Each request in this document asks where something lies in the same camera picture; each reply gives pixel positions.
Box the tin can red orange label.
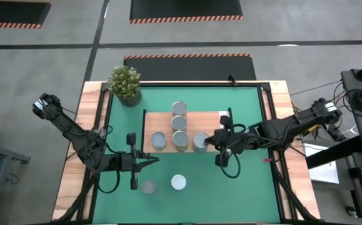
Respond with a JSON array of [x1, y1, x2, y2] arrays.
[[171, 114, 188, 131]]

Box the tin can yellow red label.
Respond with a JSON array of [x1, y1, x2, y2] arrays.
[[171, 101, 188, 117]]

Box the potted green plant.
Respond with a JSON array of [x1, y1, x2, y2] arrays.
[[107, 64, 143, 108]]

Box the black computer mouse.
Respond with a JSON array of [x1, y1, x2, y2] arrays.
[[344, 206, 358, 218]]

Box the black floor mat hazard stripes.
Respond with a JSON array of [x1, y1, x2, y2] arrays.
[[123, 53, 257, 81], [0, 0, 53, 29], [129, 0, 244, 24]]

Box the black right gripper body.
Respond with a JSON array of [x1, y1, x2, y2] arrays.
[[213, 115, 248, 168]]

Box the white paper sheet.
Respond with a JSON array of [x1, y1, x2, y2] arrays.
[[304, 143, 340, 184]]

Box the plain grey tin can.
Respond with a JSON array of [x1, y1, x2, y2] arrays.
[[140, 179, 157, 195]]

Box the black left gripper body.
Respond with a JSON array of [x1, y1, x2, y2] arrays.
[[114, 132, 139, 191]]

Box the white-lidded tin can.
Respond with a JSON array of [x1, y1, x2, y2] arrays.
[[171, 174, 188, 191]]

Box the black metal bar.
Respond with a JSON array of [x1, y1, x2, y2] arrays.
[[305, 136, 362, 169]]

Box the tin can green yellow label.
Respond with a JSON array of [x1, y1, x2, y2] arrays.
[[171, 130, 190, 153]]

